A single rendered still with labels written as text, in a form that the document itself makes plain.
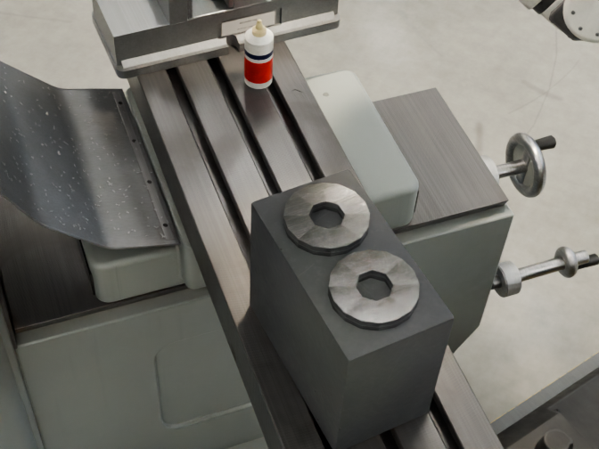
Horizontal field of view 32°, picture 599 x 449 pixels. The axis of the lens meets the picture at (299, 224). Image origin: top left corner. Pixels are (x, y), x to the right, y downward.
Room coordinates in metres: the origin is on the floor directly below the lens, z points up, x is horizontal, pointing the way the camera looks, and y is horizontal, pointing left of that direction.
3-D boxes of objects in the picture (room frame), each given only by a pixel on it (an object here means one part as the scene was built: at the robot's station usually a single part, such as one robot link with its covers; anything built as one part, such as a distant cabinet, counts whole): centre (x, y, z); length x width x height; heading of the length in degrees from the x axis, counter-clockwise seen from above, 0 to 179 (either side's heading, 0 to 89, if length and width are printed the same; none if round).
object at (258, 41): (1.12, 0.07, 0.96); 0.04 x 0.04 x 0.11
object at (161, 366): (1.08, 0.08, 0.40); 0.80 x 0.30 x 0.60; 113
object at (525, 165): (1.26, -0.36, 0.60); 0.16 x 0.12 x 0.12; 113
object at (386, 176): (1.07, 0.10, 0.76); 0.50 x 0.35 x 0.12; 113
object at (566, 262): (1.15, -0.44, 0.48); 0.22 x 0.06 x 0.06; 113
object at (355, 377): (0.66, -0.05, 1.00); 0.22 x 0.12 x 0.20; 30
